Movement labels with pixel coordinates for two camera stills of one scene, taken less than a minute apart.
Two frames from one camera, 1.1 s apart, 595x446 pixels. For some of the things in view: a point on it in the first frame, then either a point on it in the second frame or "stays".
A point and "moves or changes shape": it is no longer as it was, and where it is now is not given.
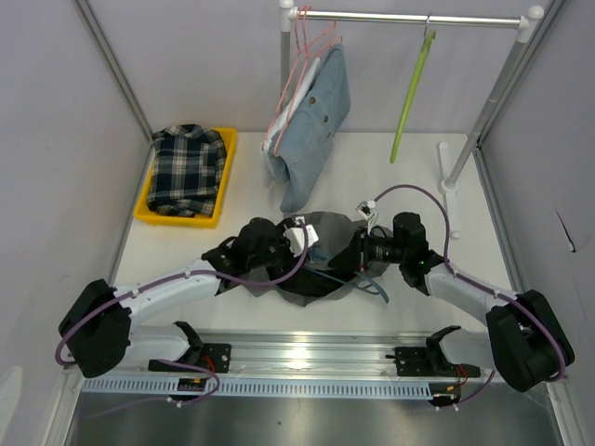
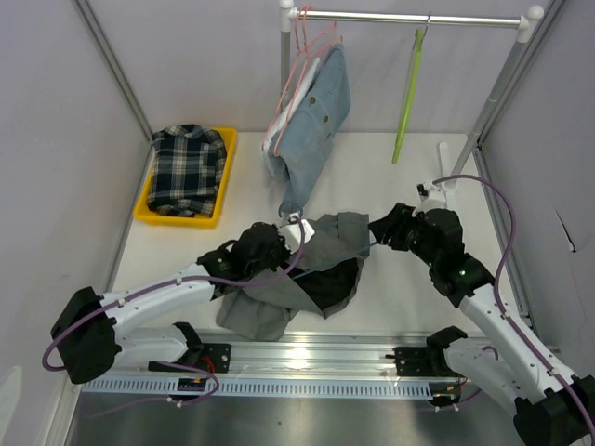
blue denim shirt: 298,152 stays
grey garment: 319,235 moves or changes shape
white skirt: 268,174 stays
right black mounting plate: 419,361 stays
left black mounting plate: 216,357 stays
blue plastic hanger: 361,279 to 325,223
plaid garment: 186,171 stays
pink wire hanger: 302,16 stays
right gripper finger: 348,262 to 381,231
